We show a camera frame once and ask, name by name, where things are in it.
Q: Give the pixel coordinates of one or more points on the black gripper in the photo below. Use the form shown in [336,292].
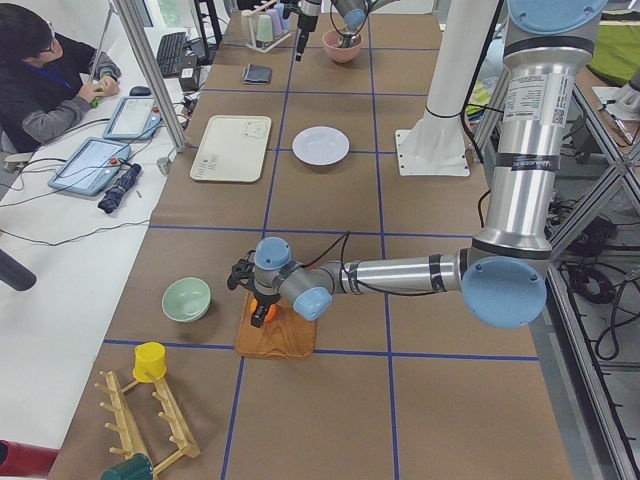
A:
[260,299]
[305,21]

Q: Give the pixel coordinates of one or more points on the green cup on rack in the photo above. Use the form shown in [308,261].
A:
[264,33]

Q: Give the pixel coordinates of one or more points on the black computer mouse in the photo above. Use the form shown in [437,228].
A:
[140,91]

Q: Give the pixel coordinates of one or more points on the wooden cup rack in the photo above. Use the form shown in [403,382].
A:
[146,421]

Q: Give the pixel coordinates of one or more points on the pink bowl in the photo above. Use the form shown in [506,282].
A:
[341,48]

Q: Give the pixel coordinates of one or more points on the aluminium frame post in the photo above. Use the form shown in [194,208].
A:
[132,24]

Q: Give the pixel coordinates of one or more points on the seated person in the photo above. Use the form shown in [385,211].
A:
[48,81]

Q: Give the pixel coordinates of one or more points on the black keyboard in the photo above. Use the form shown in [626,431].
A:
[170,53]

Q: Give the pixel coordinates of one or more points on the teach pendant tablet far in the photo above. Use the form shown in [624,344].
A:
[135,118]

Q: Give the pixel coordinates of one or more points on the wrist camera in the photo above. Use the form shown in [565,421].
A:
[240,275]

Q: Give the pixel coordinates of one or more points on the white plate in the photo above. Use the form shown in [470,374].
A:
[320,146]

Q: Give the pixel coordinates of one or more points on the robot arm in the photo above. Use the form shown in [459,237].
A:
[501,276]
[354,15]

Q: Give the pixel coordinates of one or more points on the white wire cup rack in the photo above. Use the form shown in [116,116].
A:
[248,22]

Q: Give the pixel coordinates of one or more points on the grey folded cloth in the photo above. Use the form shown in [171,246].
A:
[254,74]

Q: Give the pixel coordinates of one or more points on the red object at corner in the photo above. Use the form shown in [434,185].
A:
[26,460]

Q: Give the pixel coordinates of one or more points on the cream bear tray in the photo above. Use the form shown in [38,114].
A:
[232,149]

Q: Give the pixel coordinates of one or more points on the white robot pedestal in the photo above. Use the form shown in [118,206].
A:
[435,145]

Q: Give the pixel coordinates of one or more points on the dark blue folded umbrella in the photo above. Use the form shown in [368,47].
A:
[115,194]

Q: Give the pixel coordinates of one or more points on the dark green cup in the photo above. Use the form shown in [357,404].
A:
[138,467]

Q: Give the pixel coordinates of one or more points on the green bowl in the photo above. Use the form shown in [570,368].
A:
[186,300]

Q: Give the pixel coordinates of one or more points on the teach pendant tablet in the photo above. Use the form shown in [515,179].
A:
[91,167]
[135,118]

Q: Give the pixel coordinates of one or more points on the yellow cup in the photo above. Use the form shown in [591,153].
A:
[149,362]

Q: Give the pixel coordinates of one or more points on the teach pendant tablet near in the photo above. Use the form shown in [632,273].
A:
[91,167]

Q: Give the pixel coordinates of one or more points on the orange fruit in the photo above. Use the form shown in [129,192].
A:
[265,316]

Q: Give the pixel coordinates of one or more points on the lavender cup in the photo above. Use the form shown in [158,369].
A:
[279,26]

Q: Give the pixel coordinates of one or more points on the wooden tray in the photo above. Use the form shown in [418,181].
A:
[286,336]

